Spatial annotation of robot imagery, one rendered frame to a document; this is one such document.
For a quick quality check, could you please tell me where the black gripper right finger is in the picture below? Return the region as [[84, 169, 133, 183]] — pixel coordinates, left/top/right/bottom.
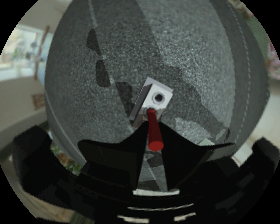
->
[[159, 121, 237, 192]]

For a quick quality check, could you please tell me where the red peg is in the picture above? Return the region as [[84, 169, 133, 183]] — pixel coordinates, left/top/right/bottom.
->
[[147, 109, 164, 151]]

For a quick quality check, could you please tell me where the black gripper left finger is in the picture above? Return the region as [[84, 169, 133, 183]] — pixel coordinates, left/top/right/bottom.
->
[[77, 120, 149, 190]]

